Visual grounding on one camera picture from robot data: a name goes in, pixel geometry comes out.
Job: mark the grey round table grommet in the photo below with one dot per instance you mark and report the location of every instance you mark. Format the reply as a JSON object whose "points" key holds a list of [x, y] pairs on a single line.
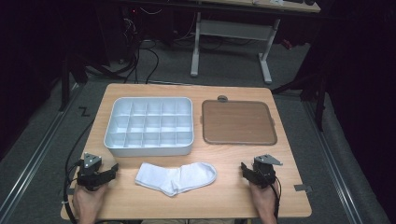
{"points": [[222, 99]]}

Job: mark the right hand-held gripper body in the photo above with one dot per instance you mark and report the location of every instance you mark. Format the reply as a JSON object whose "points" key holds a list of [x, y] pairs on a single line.
{"points": [[264, 174]]}

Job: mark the wooden desk with white legs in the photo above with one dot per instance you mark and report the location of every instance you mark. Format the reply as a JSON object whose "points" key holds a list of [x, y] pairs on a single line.
{"points": [[233, 29]]}

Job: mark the person's left hand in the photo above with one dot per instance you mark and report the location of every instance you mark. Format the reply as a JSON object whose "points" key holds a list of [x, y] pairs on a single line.
{"points": [[88, 200]]}

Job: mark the metal floor rail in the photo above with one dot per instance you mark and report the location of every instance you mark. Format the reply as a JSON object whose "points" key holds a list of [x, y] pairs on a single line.
{"points": [[330, 155], [37, 155]]}

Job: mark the small red object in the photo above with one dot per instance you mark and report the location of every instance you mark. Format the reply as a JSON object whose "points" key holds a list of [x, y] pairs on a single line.
{"points": [[287, 44]]}

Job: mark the grey tape strip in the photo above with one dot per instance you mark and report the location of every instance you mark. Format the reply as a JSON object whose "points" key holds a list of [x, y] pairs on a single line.
{"points": [[302, 188], [70, 191]]}

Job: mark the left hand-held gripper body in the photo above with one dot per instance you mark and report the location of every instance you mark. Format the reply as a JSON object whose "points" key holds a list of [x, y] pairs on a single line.
{"points": [[90, 175]]}

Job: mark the person's right hand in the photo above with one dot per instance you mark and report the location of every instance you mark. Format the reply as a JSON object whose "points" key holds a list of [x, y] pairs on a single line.
{"points": [[264, 199]]}

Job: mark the white compartment storage box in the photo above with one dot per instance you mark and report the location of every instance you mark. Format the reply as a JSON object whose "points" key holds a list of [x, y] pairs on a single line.
{"points": [[149, 127]]}

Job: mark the brown box lid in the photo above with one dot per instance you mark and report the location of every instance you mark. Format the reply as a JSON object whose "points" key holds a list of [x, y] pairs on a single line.
{"points": [[238, 123]]}

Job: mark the white sock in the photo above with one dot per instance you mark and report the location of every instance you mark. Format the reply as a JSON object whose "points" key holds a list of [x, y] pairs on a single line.
{"points": [[177, 179]]}

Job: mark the black metal stand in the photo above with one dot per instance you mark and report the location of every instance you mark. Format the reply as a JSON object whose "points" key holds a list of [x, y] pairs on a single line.
{"points": [[66, 84], [320, 102]]}

